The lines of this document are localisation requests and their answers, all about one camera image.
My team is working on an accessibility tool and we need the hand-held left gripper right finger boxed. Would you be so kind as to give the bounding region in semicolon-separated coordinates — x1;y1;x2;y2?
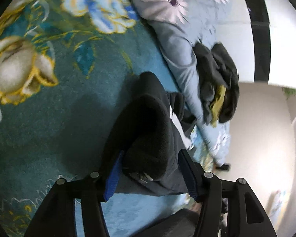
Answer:
178;149;278;237

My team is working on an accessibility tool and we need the white wardrobe with black stripe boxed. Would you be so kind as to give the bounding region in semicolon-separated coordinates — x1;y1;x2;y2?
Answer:
216;0;296;90

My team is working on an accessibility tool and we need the black and white fleece jacket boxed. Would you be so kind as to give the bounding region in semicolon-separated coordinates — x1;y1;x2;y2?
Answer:
100;71;199;198

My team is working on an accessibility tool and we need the green leafy wall decoration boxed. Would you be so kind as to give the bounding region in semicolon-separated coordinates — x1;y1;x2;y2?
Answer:
282;87;296;101

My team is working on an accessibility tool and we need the dark grey garment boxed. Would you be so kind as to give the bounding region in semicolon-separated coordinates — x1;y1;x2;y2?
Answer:
194;42;227;125
211;43;240;124

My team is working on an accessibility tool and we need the olive green knit sweater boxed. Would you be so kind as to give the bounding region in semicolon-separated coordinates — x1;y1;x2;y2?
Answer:
208;85;231;128

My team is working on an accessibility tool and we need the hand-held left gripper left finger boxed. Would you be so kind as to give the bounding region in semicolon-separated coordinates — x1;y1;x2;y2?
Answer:
25;150;125;237

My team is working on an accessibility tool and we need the dark cloth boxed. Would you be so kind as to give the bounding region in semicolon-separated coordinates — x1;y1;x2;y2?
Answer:
148;207;205;237

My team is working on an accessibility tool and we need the teal floral bed sheet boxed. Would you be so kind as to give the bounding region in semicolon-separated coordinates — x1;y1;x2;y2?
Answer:
0;0;227;237

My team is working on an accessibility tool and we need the blue floral duvet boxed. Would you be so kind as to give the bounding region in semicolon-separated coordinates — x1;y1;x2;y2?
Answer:
125;0;232;166

